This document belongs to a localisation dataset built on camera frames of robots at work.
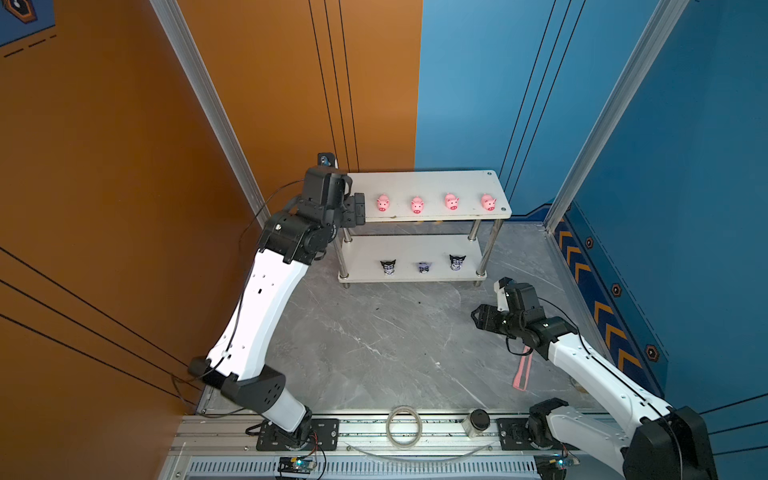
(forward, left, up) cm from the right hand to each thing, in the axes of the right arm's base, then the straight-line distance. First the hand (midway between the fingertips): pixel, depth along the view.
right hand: (477, 316), depth 84 cm
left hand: (+12, +35, +34) cm, 50 cm away
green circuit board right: (-33, -16, -10) cm, 38 cm away
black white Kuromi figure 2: (+16, +25, +2) cm, 30 cm away
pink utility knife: (-14, -11, -9) cm, 20 cm away
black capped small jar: (-27, +5, 0) cm, 27 cm away
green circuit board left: (-34, +47, -10) cm, 59 cm away
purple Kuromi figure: (+17, +14, +1) cm, 22 cm away
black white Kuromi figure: (+18, +4, +2) cm, 18 cm away
